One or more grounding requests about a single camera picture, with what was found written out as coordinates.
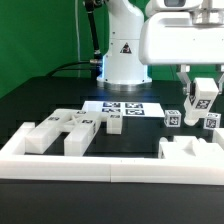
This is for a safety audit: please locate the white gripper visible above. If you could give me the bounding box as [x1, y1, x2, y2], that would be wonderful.
[139, 0, 224, 95]

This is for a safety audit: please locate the white chair seat block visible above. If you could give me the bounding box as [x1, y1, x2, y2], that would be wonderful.
[158, 136, 224, 160]

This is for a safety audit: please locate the white paper marker sheet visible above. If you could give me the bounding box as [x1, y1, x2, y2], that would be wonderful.
[82, 101, 164, 118]

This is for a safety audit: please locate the black robot cable hose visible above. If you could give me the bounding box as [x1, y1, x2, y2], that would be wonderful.
[45, 0, 103, 78]

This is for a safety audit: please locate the white U-shaped fence frame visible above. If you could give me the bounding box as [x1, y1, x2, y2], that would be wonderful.
[0, 122, 224, 185]

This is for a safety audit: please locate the white chair back frame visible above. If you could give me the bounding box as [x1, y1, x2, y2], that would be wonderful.
[25, 109, 101, 156]

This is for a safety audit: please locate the thin white hanging cable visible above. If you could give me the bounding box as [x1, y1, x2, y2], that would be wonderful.
[76, 0, 82, 78]

